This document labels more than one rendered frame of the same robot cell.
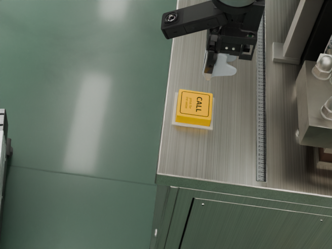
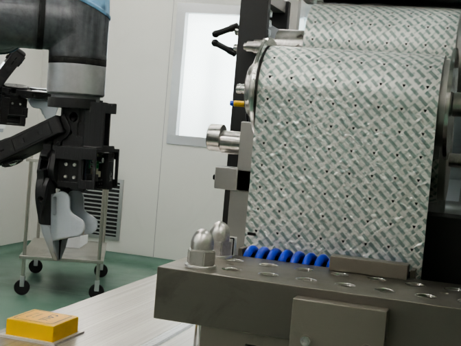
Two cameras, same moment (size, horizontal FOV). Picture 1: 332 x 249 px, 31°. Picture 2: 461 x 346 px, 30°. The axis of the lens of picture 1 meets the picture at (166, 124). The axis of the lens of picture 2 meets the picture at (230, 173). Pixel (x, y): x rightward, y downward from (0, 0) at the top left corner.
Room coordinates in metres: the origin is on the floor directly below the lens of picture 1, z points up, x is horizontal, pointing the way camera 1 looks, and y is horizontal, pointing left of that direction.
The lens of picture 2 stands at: (-0.21, -0.65, 1.19)
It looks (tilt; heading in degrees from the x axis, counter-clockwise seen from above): 3 degrees down; 20
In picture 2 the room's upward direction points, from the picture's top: 5 degrees clockwise
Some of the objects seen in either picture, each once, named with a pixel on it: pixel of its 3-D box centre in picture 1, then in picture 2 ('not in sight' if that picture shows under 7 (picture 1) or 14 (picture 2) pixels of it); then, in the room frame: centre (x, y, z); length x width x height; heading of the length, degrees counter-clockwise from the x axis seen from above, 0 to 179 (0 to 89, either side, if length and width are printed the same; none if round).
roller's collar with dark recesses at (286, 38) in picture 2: not in sight; (295, 49); (1.19, -0.24, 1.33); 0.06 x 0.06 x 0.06; 3
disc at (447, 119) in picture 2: not in sight; (451, 104); (0.95, -0.53, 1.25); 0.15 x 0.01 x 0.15; 3
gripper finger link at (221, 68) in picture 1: (220, 69); (65, 226); (0.76, -0.08, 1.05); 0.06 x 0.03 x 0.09; 93
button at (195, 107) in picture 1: (194, 107); (42, 325); (0.77, -0.05, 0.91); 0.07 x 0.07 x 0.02; 3
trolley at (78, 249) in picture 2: not in sight; (68, 213); (5.00, 2.40, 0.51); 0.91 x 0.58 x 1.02; 27
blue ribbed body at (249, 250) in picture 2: not in sight; (324, 268); (0.86, -0.40, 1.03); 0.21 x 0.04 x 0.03; 93
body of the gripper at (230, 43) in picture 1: (232, 21); (78, 145); (0.77, -0.08, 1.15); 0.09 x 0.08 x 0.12; 93
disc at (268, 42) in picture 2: not in sight; (266, 90); (0.94, -0.28, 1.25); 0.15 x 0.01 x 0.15; 3
